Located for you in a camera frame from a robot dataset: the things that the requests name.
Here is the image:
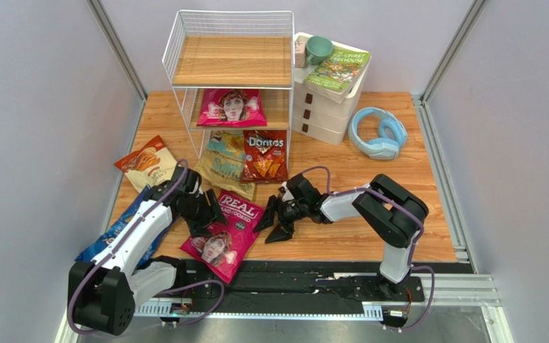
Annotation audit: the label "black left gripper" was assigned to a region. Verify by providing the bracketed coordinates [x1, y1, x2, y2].
[179, 189, 230, 238]

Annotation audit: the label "pink Real chips bag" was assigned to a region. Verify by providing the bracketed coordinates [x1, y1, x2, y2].
[180, 190, 264, 284]
[197, 89, 267, 128]

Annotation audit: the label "tan kettle chips bag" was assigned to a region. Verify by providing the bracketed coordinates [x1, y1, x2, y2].
[194, 130, 256, 200]

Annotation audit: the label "red Doritos bag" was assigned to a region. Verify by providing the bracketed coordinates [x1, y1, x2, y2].
[240, 130, 288, 183]

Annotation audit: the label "cream orange chips bag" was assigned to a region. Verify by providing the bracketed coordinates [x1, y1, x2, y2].
[114, 135, 177, 193]

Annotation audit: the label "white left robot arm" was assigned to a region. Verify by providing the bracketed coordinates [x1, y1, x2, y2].
[66, 159, 227, 336]

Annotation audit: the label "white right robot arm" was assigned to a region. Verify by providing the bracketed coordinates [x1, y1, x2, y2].
[254, 174, 430, 299]

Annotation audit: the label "blue Doritos bag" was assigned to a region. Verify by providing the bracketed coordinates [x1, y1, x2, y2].
[75, 186, 170, 269]

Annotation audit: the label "white drawer cabinet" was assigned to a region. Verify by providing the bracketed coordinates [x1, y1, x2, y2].
[292, 41, 371, 145]

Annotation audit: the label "light blue headphones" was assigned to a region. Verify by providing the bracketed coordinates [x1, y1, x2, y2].
[347, 107, 408, 160]

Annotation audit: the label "green treehouse book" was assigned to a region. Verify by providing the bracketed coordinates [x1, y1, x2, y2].
[303, 48, 372, 94]

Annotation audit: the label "green mug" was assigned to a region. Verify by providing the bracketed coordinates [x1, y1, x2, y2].
[306, 36, 334, 65]

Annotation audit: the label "pink cube adapter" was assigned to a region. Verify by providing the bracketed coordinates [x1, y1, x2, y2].
[294, 37, 307, 68]

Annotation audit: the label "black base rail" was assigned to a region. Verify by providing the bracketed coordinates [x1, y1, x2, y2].
[141, 257, 475, 317]

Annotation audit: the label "white wire wooden shelf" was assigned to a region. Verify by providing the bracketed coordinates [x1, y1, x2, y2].
[162, 10, 295, 157]

